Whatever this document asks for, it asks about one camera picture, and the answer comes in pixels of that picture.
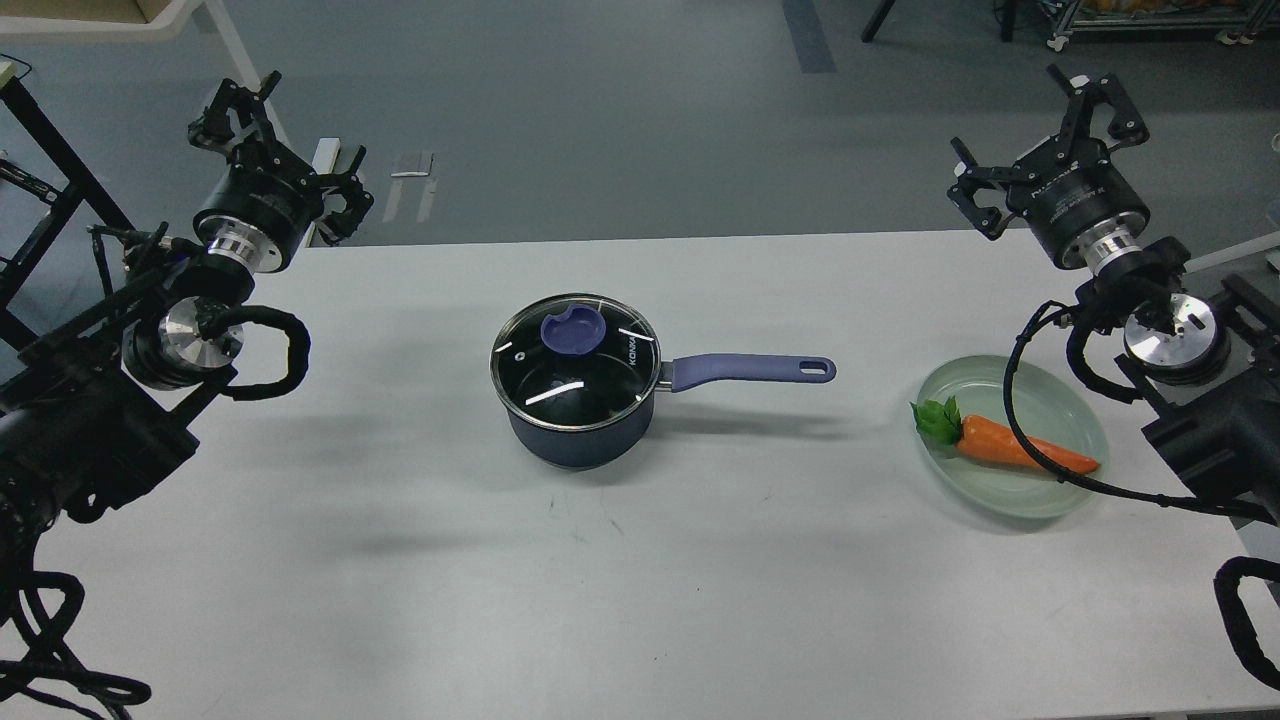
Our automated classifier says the white desk frame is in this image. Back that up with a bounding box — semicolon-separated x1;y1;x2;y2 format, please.
0;0;344;249

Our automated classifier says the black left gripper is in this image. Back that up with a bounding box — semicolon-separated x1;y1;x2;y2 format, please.
187;70;374;273

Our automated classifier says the orange toy carrot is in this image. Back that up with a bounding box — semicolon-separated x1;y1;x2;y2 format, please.
909;397;1101;475

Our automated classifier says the blue saucepan with handle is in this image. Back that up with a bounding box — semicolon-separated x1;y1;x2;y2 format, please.
489;293;837;470

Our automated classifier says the glass lid blue knob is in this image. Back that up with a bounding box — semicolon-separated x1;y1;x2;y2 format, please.
489;293;663;434

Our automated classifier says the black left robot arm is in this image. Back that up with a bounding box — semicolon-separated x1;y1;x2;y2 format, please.
3;70;374;719

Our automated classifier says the pale green plate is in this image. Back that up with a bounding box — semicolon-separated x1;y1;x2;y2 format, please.
909;354;1108;521

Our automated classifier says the metal wheeled rack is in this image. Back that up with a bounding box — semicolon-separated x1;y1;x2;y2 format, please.
1041;1;1277;53

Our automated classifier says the black table frame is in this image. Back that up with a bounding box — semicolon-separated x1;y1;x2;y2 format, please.
1;60;134;350

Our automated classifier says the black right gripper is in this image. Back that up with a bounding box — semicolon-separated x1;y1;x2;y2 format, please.
947;64;1151;270

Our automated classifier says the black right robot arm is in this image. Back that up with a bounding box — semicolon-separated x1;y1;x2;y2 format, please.
941;65;1277;527

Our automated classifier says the black chair leg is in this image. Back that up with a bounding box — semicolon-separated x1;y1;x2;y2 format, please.
860;0;897;44

